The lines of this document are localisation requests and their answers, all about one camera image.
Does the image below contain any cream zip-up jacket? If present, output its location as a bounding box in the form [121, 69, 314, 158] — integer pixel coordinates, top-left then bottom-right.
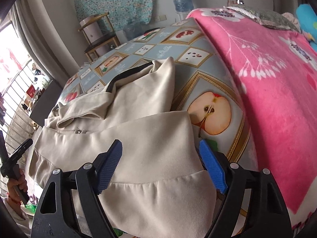
[29, 58, 216, 237]

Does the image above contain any person's left hand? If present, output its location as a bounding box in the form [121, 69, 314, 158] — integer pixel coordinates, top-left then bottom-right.
[7, 169, 28, 202]

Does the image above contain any dark grey low cabinet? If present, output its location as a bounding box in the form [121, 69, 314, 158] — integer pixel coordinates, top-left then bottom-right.
[30, 80, 62, 127]

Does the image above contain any fruit-patterned bed sheet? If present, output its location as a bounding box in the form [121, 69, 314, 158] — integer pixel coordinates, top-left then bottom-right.
[53, 17, 260, 233]

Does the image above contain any pink floral blanket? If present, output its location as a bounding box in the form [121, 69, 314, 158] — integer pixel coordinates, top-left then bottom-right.
[190, 8, 316, 234]

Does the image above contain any white cylindrical appliance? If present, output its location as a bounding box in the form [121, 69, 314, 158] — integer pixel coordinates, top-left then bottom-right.
[79, 16, 109, 56]

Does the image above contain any wooden chair with dark seat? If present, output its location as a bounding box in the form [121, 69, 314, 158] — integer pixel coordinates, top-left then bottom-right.
[77, 12, 121, 63]

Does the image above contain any empty clear water jug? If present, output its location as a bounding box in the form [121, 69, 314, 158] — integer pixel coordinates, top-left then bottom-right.
[123, 23, 144, 41]

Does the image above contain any grey curtain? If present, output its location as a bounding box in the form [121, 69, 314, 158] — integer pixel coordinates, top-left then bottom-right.
[8, 0, 70, 86]

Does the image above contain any grey lace pillow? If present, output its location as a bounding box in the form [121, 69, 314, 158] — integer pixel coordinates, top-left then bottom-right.
[226, 4, 301, 33]

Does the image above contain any white water dispenser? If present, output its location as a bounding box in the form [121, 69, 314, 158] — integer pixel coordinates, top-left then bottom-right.
[177, 12, 189, 22]

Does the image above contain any blue plush toy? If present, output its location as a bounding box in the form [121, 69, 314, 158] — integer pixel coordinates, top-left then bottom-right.
[296, 4, 317, 51]

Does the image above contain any white wall socket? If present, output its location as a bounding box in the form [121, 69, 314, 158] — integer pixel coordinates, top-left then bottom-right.
[154, 14, 167, 22]

